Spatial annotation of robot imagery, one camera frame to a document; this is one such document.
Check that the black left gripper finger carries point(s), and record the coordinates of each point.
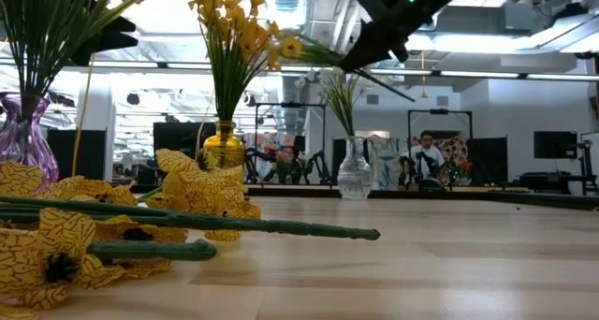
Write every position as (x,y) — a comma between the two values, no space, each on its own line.
(124,26)
(107,44)

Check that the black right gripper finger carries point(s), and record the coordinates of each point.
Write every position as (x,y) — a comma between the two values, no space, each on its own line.
(374,44)

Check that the yellow flower bunch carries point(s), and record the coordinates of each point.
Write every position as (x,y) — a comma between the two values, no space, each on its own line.
(215,11)
(201,189)
(234,77)
(291,47)

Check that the purple glass vase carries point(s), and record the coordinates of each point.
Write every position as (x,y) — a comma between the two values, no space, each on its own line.
(23,137)

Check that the clear glass vase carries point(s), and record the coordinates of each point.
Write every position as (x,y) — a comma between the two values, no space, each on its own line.
(355,175)

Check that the yellow glass vase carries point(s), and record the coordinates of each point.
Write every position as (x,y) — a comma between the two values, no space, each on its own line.
(223,147)

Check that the black background robot arm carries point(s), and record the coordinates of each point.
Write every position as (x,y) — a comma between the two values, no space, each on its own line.
(318,165)

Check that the pink background flowers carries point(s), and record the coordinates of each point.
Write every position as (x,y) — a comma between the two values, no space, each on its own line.
(284,157)

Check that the long ceiling light strip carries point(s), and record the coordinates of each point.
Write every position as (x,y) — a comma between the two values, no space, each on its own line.
(187,65)
(477,74)
(561,77)
(126,64)

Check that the black round ceiling fixture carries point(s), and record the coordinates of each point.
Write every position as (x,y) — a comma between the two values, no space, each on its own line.
(133,99)

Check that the white column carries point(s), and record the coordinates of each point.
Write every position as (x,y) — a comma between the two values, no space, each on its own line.
(100,114)

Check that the thin tan stalk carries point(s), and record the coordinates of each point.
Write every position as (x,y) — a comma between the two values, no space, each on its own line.
(82,119)

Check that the black panel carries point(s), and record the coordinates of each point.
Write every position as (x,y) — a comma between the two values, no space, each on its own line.
(489,161)
(79,154)
(185,137)

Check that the white blue patterned cloth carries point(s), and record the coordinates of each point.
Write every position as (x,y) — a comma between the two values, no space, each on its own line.
(387,168)

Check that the person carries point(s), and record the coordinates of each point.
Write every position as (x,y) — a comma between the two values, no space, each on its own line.
(433,155)

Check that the black monitor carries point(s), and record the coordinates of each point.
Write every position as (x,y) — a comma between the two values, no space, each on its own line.
(554,144)

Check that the black background desk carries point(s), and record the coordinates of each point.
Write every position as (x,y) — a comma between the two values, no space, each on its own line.
(557,177)

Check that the black metal frame stand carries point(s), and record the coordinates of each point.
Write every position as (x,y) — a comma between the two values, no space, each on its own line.
(290,105)
(440,111)

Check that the camera on stand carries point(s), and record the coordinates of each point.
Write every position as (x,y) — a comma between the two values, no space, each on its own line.
(586,144)

